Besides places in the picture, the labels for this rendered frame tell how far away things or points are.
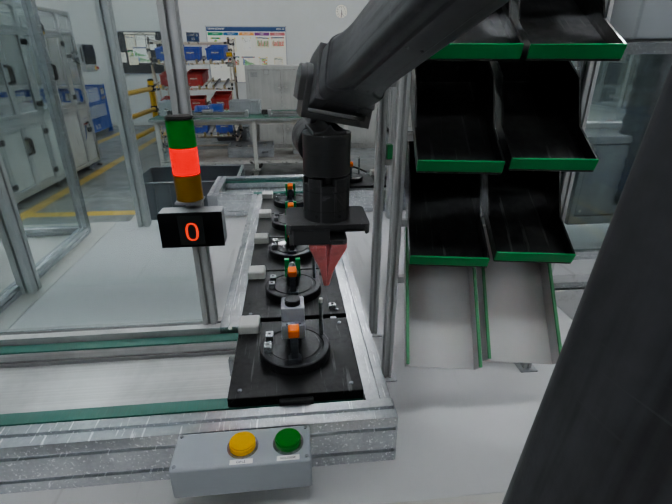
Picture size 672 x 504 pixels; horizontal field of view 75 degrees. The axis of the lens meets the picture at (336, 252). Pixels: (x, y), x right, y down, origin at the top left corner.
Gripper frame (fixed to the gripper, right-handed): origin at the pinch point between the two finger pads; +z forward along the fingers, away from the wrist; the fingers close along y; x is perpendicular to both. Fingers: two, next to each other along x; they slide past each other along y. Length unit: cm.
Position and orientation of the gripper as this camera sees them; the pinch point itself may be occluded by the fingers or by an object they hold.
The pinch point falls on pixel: (326, 278)
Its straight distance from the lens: 59.5
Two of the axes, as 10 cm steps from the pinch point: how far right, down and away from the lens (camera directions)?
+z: -0.1, 9.0, 4.3
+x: 1.0, 4.3, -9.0
